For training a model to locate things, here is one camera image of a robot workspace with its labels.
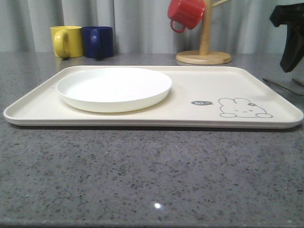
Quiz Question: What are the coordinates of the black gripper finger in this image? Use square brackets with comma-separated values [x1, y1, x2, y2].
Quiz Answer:
[279, 23, 304, 73]

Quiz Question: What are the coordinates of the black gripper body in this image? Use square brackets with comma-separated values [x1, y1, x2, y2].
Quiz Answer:
[269, 4, 304, 27]

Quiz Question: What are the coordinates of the silver fork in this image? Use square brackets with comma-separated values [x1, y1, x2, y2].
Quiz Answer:
[263, 78, 304, 96]

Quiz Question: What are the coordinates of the white round plate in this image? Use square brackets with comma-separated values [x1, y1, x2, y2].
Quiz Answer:
[57, 67, 172, 113]

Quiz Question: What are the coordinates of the wooden mug tree stand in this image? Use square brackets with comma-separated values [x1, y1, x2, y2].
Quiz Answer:
[176, 0, 232, 65]

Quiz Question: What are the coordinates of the red mug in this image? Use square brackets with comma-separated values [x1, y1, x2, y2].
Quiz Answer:
[167, 0, 206, 33]

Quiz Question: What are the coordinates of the grey curtain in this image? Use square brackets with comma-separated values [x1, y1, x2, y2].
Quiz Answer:
[0, 0, 291, 54]

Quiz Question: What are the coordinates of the cream rabbit serving tray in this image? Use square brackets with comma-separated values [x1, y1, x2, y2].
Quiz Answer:
[3, 66, 304, 129]

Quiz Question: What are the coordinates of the dark blue mug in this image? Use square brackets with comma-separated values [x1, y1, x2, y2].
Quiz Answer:
[81, 26, 114, 59]

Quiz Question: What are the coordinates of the yellow mug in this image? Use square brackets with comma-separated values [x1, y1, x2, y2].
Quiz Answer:
[50, 26, 84, 58]

